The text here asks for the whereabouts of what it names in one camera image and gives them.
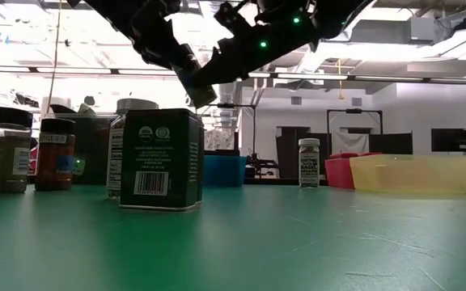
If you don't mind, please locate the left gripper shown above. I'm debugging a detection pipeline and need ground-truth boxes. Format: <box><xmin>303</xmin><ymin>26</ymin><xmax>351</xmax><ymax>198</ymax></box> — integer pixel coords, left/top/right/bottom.
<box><xmin>129</xmin><ymin>11</ymin><xmax>189</xmax><ymax>73</ymax></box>

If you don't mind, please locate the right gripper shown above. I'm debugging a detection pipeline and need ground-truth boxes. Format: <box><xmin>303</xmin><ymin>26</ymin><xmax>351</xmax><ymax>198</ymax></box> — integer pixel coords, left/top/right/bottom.
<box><xmin>194</xmin><ymin>32</ymin><xmax>286</xmax><ymax>87</ymax></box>

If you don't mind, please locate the yellow spice jar black lid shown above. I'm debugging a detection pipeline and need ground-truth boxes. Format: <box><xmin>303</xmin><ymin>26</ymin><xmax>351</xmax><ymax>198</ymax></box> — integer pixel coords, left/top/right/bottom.
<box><xmin>174</xmin><ymin>42</ymin><xmax>219</xmax><ymax>109</ymax></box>

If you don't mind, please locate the black pepper spice tin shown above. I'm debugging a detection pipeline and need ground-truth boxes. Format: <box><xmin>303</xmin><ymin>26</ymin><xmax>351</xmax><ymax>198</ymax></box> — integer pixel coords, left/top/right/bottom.
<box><xmin>120</xmin><ymin>108</ymin><xmax>201</xmax><ymax>212</ymax></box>
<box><xmin>197</xmin><ymin>116</ymin><xmax>206</xmax><ymax>204</ymax></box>

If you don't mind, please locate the white lid spice jar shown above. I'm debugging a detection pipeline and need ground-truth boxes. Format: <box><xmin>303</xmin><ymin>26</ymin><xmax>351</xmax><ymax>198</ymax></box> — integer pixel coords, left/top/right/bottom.
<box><xmin>106</xmin><ymin>99</ymin><xmax>159</xmax><ymax>200</ymax></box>

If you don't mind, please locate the white lid bagel seasoning jar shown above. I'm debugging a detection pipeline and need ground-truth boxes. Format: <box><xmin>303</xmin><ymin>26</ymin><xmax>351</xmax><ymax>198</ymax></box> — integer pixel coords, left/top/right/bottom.
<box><xmin>298</xmin><ymin>137</ymin><xmax>321</xmax><ymax>189</ymax></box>

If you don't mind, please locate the red spice jar black lid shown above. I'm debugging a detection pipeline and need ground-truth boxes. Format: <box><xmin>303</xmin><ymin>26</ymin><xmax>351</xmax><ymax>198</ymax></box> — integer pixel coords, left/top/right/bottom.
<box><xmin>34</xmin><ymin>118</ymin><xmax>76</xmax><ymax>192</ymax></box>

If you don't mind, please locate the green herb jar black lid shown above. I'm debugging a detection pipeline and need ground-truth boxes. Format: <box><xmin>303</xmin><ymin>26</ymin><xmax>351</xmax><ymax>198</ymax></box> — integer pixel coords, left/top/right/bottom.
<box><xmin>0</xmin><ymin>107</ymin><xmax>34</xmax><ymax>196</ymax></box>

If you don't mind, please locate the blue plastic bin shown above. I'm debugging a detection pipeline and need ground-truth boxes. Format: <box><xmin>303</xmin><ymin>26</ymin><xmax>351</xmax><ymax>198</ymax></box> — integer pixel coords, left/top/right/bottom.
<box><xmin>203</xmin><ymin>154</ymin><xmax>248</xmax><ymax>188</ymax></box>

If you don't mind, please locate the pink plastic bin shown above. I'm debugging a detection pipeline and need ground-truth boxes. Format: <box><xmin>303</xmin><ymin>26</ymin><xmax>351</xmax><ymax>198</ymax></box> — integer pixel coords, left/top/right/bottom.
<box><xmin>324</xmin><ymin>151</ymin><xmax>383</xmax><ymax>190</ymax></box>

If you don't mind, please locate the green table mat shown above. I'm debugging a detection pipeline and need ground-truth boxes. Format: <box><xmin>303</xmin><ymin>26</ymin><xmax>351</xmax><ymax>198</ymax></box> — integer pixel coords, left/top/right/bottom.
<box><xmin>0</xmin><ymin>183</ymin><xmax>466</xmax><ymax>291</ymax></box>

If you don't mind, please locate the yellow plastic bin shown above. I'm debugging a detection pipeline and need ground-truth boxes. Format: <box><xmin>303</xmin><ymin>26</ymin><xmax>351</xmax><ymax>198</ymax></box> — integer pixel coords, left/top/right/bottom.
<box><xmin>349</xmin><ymin>154</ymin><xmax>466</xmax><ymax>195</ymax></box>

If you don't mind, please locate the black metal frame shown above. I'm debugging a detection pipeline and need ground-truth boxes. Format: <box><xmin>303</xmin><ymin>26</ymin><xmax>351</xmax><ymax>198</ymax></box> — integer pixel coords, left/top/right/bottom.
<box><xmin>327</xmin><ymin>108</ymin><xmax>383</xmax><ymax>134</ymax></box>
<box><xmin>216</xmin><ymin>103</ymin><xmax>257</xmax><ymax>162</ymax></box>

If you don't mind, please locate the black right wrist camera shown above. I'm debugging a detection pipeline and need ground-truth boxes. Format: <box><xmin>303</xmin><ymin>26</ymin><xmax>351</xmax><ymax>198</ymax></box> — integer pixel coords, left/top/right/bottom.
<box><xmin>213</xmin><ymin>2</ymin><xmax>258</xmax><ymax>41</ymax></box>

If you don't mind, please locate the black wall screen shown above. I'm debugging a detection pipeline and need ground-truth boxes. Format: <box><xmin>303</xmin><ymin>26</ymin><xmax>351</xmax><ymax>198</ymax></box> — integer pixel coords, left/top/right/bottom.
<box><xmin>430</xmin><ymin>128</ymin><xmax>466</xmax><ymax>154</ymax></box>

